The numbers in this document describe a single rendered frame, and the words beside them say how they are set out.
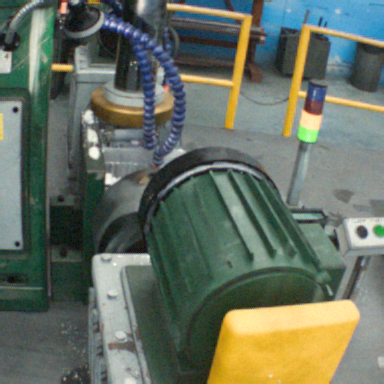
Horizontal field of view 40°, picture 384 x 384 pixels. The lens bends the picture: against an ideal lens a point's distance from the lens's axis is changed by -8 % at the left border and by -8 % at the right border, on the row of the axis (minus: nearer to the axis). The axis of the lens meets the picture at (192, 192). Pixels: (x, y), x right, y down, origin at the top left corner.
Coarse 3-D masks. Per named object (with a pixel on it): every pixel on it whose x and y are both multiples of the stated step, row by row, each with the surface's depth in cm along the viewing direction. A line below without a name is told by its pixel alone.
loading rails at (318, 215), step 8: (288, 208) 149; (296, 208) 150; (304, 208) 150; (312, 208) 151; (320, 208) 152; (296, 216) 148; (304, 216) 149; (312, 216) 149; (320, 216) 150; (320, 224) 150; (328, 232) 143; (336, 232) 142; (336, 240) 140; (336, 248) 142
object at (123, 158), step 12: (120, 132) 125; (132, 132) 126; (120, 144) 121; (132, 144) 122; (108, 156) 117; (120, 156) 118; (132, 156) 118; (144, 156) 119; (108, 168) 119; (120, 168) 119; (132, 168) 120; (144, 168) 120
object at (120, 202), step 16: (128, 176) 106; (144, 176) 105; (112, 192) 105; (128, 192) 102; (96, 208) 108; (112, 208) 101; (128, 208) 98; (96, 224) 105; (112, 224) 97; (128, 224) 94; (96, 240) 102; (112, 240) 94; (128, 240) 93
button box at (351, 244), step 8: (344, 224) 117; (352, 224) 117; (360, 224) 117; (368, 224) 118; (376, 224) 118; (344, 232) 117; (352, 232) 116; (368, 232) 117; (344, 240) 117; (352, 240) 115; (360, 240) 115; (368, 240) 116; (376, 240) 116; (344, 248) 117; (352, 248) 114; (360, 248) 115; (368, 248) 116; (376, 248) 117; (344, 256) 118
